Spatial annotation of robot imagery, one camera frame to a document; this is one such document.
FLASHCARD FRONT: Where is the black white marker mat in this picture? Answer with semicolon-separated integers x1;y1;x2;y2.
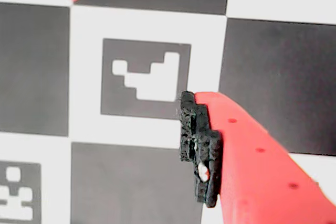
0;0;336;224

